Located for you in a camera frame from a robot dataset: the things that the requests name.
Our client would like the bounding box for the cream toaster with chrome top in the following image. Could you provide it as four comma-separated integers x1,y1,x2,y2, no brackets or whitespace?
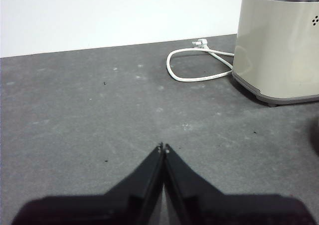
231,0,319,108

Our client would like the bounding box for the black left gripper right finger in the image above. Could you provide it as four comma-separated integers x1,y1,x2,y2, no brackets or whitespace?
163,143,315,225

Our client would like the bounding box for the white toaster power cable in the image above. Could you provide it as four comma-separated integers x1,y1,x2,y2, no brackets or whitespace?
165,38,236,83

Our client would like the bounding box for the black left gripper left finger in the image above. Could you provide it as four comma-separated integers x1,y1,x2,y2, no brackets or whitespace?
11,142,164,225

